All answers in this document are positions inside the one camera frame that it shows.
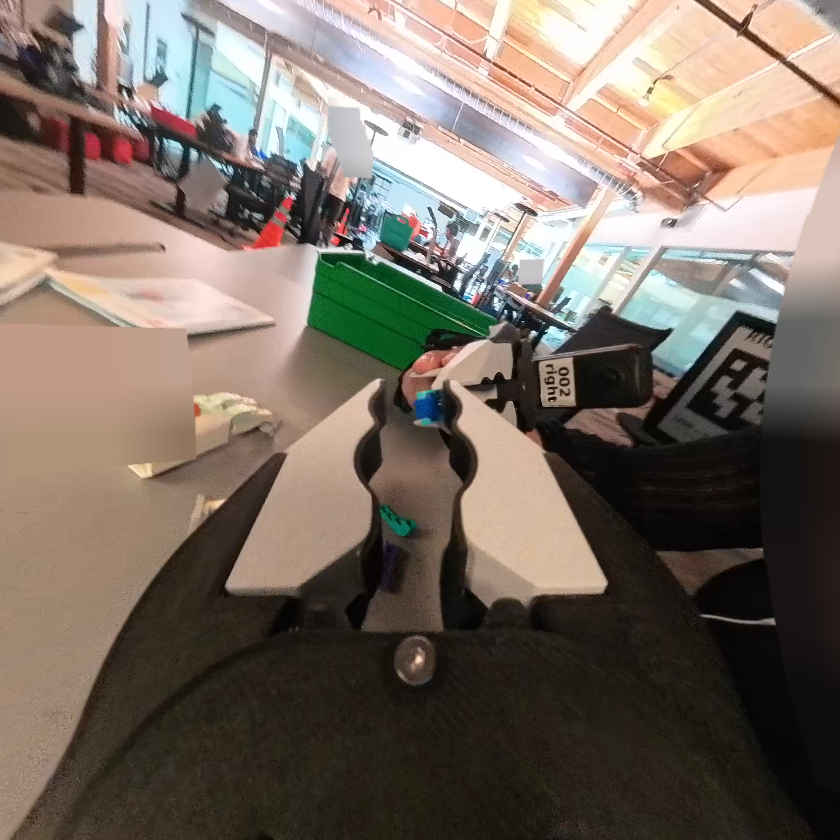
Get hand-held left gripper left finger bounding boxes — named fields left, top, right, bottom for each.
left=224, top=379, right=389, bottom=599

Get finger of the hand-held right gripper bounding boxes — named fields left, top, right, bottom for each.
left=467, top=384, right=527, bottom=429
left=427, top=322, right=526, bottom=389

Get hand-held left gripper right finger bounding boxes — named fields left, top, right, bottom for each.
left=440, top=381, right=608, bottom=609

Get teal and blue lego assembly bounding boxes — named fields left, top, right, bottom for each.
left=413, top=388, right=452, bottom=429

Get green lego plate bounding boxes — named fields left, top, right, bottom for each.
left=378, top=502, right=420, bottom=538

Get purple lego brick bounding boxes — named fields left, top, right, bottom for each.
left=378, top=541, right=406, bottom=593

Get person's right forearm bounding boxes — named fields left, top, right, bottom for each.
left=537, top=420, right=767, bottom=553

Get small white lego leg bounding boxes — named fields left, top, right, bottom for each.
left=189, top=495, right=228, bottom=534

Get white lego unicorn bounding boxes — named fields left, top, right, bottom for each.
left=128, top=392, right=283, bottom=480

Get lego instruction booklet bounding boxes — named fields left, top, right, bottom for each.
left=46, top=272, right=277, bottom=337

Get black mesh chair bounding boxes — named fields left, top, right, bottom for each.
left=554, top=305, right=675, bottom=376

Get black and white tag board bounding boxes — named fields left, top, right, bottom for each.
left=646, top=311, right=780, bottom=445

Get green plastic bin stack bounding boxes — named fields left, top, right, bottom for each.
left=307, top=249, right=501, bottom=373

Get orange traffic cone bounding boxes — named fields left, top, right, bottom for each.
left=252, top=196, right=295, bottom=250

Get white panel stand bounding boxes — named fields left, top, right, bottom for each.
left=182, top=157, right=228, bottom=212

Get stacked pale instruction booklets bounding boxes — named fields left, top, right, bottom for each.
left=0, top=241, right=61, bottom=307

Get row of red bags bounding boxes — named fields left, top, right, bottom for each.
left=39, top=115, right=153, bottom=166

